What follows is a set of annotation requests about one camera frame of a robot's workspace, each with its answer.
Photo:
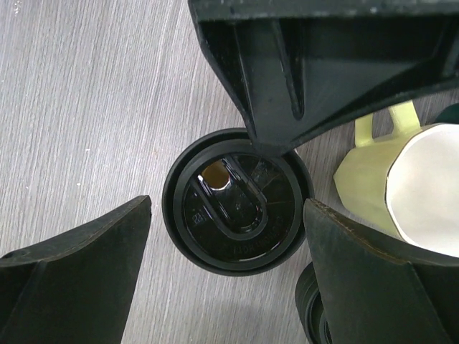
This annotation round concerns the pale green mug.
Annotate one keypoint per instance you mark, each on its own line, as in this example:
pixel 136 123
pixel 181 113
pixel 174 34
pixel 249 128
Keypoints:
pixel 406 182

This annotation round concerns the dark green mug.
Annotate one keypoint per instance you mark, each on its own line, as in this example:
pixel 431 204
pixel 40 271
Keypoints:
pixel 449 115

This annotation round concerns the stack of black lids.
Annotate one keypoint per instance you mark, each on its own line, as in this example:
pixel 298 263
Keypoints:
pixel 310 307

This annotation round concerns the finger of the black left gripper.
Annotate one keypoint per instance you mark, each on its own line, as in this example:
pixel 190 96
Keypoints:
pixel 295 69

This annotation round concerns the black cup lid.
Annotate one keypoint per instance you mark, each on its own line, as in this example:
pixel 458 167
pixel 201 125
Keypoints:
pixel 230 210

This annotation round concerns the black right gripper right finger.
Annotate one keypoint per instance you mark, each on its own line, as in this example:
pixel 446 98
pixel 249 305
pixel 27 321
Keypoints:
pixel 377 289

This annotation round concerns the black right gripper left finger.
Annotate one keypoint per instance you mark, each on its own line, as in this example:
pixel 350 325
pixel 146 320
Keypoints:
pixel 78 286

